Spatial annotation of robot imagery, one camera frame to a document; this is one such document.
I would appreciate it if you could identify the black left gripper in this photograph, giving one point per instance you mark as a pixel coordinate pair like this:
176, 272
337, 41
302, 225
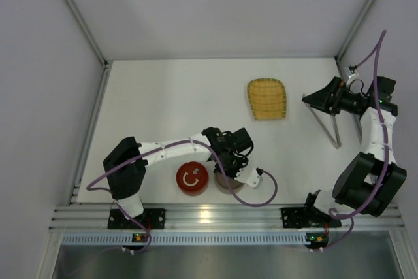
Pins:
234, 166

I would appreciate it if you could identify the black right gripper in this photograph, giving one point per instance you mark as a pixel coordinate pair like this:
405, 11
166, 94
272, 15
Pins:
334, 98

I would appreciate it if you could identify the beige metal container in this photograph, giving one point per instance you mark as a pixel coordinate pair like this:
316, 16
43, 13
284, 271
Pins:
222, 184

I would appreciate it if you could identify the red round lid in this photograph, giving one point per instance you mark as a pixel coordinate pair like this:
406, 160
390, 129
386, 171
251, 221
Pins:
192, 178

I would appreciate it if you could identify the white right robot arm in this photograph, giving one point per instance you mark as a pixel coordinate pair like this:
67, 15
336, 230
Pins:
377, 116

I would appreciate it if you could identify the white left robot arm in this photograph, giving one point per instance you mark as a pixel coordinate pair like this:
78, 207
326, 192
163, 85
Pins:
127, 165

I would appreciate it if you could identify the woven bamboo tray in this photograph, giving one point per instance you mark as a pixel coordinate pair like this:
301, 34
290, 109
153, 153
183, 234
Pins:
267, 99

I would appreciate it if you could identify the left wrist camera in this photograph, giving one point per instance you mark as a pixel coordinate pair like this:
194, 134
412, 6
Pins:
252, 178

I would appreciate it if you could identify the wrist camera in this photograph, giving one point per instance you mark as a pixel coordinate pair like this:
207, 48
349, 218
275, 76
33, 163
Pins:
349, 73
252, 178

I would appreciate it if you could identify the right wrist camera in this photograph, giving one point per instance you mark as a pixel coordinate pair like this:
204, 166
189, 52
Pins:
349, 73

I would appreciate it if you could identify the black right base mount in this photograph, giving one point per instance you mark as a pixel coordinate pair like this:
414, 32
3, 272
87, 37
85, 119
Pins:
301, 217

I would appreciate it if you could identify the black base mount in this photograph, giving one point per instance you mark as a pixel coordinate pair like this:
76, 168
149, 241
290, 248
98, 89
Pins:
152, 218
301, 217

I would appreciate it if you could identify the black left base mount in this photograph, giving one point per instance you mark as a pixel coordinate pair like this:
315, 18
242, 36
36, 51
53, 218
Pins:
152, 218

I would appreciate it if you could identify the aluminium rail frame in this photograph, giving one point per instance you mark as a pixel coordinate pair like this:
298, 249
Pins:
187, 217

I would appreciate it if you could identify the grey slotted cable duct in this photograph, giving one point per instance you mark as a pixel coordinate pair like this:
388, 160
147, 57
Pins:
193, 238

